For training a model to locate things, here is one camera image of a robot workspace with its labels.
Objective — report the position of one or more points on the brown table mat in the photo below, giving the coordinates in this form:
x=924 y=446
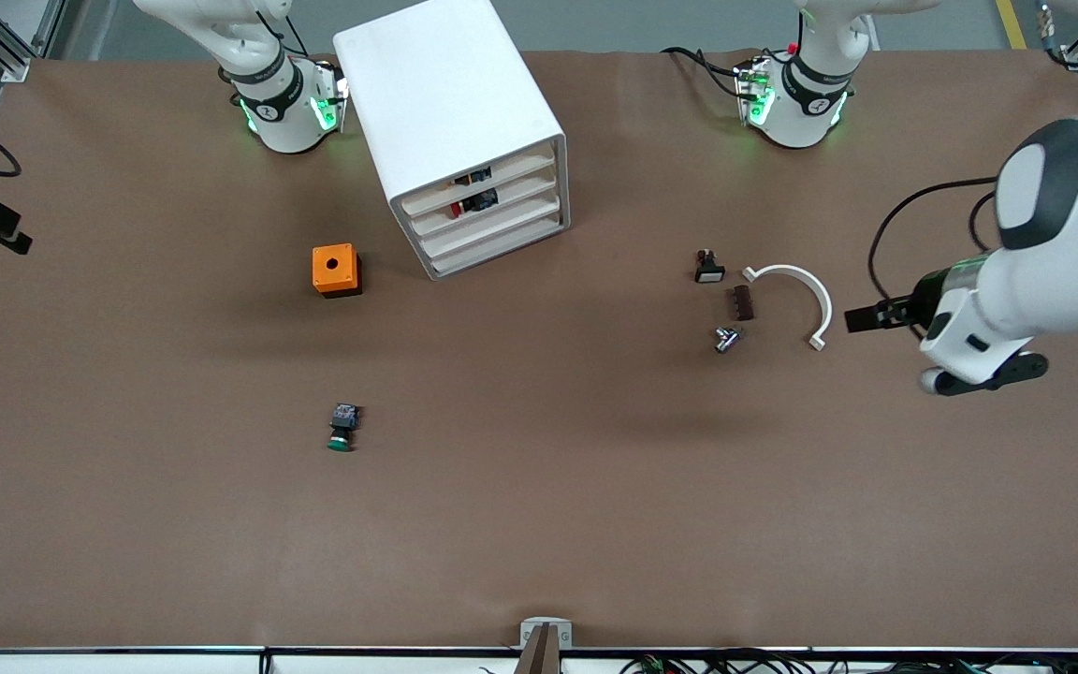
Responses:
x=539 y=487

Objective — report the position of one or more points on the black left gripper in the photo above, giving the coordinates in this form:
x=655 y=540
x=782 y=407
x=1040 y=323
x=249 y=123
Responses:
x=900 y=312

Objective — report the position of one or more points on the brown terminal block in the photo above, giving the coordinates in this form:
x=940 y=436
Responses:
x=743 y=303

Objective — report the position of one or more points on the black yellow small component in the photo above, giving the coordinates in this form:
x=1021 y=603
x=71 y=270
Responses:
x=473 y=175

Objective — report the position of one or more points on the white drawer cabinet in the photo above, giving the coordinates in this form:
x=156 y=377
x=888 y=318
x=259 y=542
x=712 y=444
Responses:
x=445 y=84

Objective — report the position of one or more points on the small silver metal connector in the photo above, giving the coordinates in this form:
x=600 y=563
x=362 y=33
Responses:
x=726 y=340

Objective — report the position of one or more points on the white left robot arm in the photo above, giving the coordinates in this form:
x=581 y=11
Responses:
x=810 y=103

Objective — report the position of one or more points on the white curved bracket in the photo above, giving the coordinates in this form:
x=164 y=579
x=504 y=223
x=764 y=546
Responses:
x=806 y=278

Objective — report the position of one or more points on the black blue small switch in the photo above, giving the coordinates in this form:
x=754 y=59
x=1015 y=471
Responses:
x=481 y=199

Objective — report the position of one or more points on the orange button box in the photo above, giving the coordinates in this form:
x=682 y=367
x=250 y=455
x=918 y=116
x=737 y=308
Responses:
x=333 y=267

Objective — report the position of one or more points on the white table edge rail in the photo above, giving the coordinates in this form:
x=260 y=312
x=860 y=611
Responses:
x=127 y=663

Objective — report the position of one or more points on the grey mount bracket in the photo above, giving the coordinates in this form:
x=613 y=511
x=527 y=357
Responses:
x=546 y=639

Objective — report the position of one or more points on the black white push button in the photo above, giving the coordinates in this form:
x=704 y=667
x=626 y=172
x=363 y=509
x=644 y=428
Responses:
x=709 y=271

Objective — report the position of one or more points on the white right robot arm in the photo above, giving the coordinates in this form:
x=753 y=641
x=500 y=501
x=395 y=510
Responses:
x=282 y=122

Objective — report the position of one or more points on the green push button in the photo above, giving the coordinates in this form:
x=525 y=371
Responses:
x=342 y=423

